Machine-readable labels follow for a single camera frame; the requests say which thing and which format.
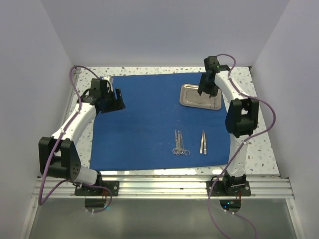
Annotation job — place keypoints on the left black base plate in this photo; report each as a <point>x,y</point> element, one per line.
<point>110,187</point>

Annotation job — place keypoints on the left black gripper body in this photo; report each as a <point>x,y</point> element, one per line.
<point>109,101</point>

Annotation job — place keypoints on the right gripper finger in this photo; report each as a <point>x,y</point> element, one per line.
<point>213,92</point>
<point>201,88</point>

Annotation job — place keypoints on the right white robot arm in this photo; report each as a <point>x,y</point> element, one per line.
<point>241,121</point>

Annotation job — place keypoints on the blue surgical cloth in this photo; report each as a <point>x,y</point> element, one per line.
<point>141,136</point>

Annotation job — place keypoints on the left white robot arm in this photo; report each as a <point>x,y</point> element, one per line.
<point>58,156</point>

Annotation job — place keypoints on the steel tweezers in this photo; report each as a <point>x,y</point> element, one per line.
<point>202,143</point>

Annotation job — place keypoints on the steel forceps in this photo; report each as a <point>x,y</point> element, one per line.
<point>180,148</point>

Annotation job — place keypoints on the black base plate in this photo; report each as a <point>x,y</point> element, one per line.
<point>110,187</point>
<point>220,190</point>

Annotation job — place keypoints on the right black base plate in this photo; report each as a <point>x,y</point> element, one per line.
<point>220,190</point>

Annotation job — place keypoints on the aluminium mounting rail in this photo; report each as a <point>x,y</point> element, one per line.
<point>193,187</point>

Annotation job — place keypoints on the steel surgical scissors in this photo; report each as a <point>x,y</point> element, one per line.
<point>176,150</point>

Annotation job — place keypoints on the steel instrument tray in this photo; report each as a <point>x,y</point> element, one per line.
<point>189,97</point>

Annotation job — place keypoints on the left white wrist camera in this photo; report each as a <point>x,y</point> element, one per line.
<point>108,78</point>

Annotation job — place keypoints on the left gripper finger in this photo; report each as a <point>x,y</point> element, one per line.
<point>120,104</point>
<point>118,93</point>

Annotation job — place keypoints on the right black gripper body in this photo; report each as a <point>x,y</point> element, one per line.
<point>207,84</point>

